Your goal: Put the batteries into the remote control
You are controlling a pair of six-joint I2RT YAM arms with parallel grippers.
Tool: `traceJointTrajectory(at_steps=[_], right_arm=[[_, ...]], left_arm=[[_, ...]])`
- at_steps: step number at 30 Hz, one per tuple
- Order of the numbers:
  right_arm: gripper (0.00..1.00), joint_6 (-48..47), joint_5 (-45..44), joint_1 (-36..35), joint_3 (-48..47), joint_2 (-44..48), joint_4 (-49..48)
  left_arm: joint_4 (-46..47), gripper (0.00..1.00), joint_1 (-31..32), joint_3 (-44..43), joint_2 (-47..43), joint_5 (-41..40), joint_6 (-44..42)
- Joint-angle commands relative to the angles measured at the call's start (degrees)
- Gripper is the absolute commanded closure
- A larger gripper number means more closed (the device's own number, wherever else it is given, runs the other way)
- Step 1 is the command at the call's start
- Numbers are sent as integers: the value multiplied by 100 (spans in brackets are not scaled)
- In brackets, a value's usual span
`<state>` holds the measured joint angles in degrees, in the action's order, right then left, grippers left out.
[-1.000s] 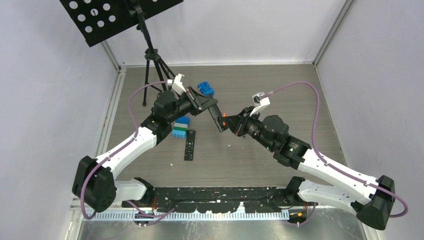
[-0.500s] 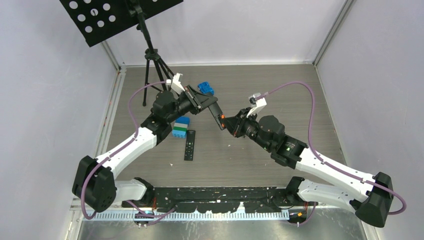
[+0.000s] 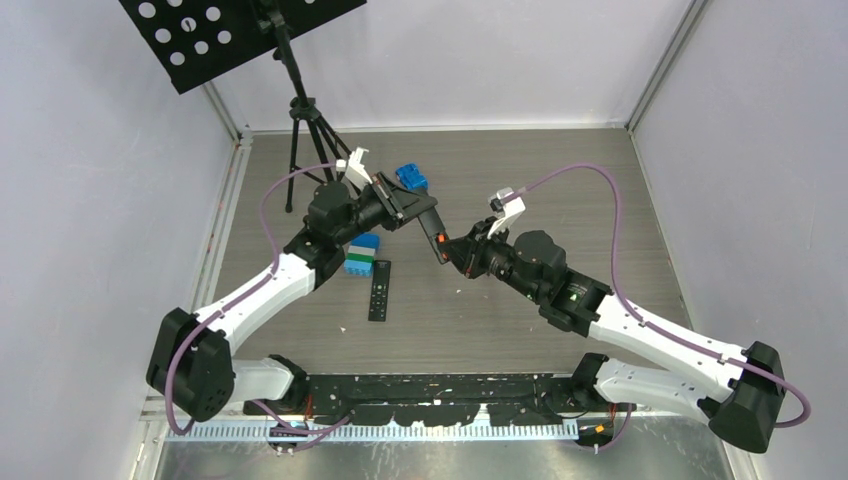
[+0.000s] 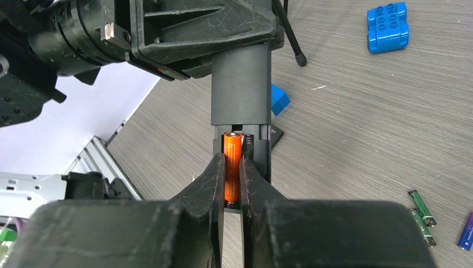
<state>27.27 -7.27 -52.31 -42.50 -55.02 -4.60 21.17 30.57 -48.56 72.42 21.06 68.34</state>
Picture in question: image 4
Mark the purple battery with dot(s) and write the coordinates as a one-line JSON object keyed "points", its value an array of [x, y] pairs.
{"points": [[465, 239]]}

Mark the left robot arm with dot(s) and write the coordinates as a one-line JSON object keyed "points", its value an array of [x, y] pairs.
{"points": [[31, 49]]}

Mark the blue green white block stack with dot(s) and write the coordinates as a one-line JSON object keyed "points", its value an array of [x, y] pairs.
{"points": [[279, 100]]}

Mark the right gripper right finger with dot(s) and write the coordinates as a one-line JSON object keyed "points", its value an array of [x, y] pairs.
{"points": [[255, 194]]}

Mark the blue toy car block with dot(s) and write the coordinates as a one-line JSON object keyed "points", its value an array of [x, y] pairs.
{"points": [[387, 28]]}

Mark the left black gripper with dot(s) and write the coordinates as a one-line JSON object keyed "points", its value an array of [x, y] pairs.
{"points": [[98, 33]]}

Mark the black remote control back up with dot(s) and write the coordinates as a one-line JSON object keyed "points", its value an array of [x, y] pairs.
{"points": [[241, 100]]}

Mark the black remote with buttons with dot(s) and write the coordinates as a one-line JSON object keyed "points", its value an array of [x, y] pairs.
{"points": [[276, 135]]}

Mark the aluminium frame rail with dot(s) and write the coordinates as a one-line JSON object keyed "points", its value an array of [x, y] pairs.
{"points": [[93, 174]]}

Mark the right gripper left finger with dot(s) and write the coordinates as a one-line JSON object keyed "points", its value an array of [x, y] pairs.
{"points": [[197, 239]]}

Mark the green battery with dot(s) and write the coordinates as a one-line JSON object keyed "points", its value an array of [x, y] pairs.
{"points": [[430, 241], [426, 215]]}

